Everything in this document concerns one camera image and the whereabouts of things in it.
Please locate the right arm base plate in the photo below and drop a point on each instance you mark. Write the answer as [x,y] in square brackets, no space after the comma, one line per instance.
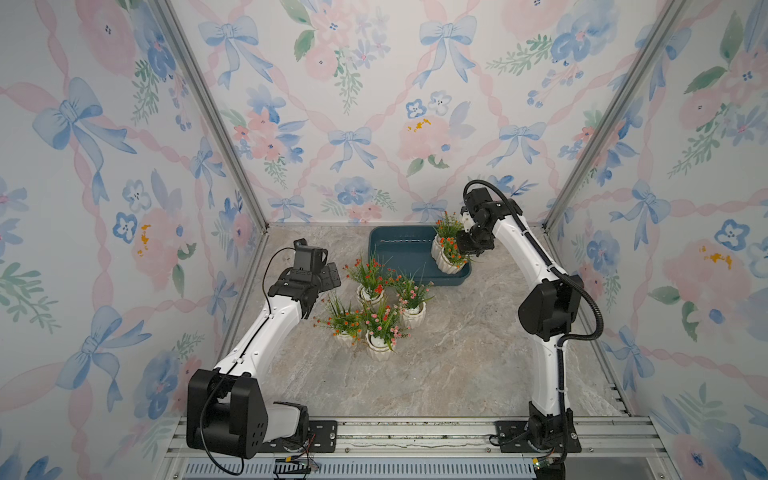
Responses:
[517,436]

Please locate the potted plant pink flowers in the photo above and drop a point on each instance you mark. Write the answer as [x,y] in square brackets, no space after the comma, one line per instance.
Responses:
[412,297]
[384,328]

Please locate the potted plant pink flowers front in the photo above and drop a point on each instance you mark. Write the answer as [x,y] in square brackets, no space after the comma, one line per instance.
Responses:
[384,328]

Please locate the potted plant orange flowers front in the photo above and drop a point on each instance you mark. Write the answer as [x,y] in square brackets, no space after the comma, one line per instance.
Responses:
[448,257]

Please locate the potted plant red flowers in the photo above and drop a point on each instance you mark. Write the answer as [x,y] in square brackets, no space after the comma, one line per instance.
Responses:
[342,320]
[373,279]

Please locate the potted plant red flowers back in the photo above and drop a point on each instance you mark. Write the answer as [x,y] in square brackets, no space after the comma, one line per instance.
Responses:
[373,279]

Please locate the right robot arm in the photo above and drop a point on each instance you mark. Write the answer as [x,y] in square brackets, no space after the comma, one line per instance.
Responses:
[546,314]

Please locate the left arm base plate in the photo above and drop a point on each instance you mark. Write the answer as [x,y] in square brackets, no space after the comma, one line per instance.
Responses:
[318,436]

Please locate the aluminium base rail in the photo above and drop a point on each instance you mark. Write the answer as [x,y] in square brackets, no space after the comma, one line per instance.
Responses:
[439,448]

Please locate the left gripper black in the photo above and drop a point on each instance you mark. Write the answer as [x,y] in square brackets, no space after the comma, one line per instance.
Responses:
[330,276]

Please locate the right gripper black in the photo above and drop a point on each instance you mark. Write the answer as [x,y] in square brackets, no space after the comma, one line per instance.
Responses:
[471,240]

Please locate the teal plastic storage box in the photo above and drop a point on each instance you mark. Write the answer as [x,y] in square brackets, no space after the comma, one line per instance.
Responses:
[407,250]

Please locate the potted plant orange flowers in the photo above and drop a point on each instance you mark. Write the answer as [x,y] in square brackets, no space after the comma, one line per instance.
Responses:
[448,257]
[447,226]

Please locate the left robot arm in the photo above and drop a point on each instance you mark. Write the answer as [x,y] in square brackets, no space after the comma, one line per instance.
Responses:
[227,413]

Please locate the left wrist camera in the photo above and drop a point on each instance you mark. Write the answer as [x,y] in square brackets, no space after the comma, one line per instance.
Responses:
[308,259]

